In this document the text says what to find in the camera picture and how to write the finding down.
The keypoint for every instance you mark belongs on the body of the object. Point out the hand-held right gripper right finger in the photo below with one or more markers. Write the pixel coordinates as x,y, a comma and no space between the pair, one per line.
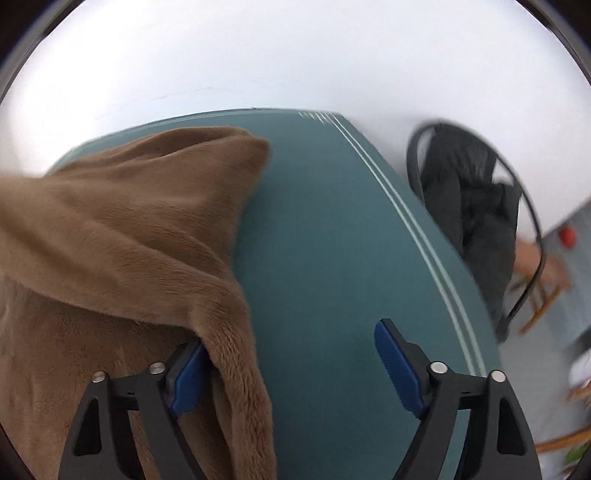
397,364

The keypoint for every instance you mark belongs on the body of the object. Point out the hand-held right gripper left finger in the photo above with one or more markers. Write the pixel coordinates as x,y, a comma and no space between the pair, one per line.
187,383

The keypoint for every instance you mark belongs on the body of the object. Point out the brown fleece garment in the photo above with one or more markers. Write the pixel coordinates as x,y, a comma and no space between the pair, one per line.
115,221

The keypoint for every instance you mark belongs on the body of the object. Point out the teal table mat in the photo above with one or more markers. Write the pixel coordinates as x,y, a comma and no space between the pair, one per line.
323,254

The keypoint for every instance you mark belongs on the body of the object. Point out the black clothing on chair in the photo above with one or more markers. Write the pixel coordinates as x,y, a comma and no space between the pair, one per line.
485,240

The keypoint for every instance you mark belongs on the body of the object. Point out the wooden bench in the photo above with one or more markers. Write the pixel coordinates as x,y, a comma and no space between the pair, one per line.
531,258

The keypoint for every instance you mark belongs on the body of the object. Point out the black mesh chair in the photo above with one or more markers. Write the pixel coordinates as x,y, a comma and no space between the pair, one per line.
443,157

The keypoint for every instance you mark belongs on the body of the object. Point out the red ball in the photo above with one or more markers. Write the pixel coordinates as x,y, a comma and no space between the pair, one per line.
568,236

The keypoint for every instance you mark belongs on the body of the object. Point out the wooden frame furniture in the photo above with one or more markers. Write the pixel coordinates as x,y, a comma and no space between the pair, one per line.
561,444

